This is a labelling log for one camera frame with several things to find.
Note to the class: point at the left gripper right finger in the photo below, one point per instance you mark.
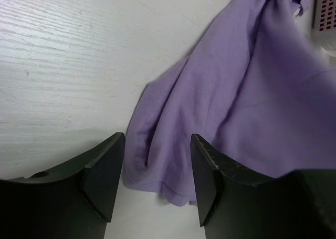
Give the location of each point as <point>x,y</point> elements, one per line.
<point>235,201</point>

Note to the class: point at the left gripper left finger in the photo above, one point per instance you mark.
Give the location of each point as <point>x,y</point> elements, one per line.
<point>74,199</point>

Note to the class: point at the lavender t shirt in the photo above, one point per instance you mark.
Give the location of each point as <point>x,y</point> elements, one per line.
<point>253,87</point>

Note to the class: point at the white plastic laundry basket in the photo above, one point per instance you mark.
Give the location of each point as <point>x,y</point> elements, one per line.
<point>324,18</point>

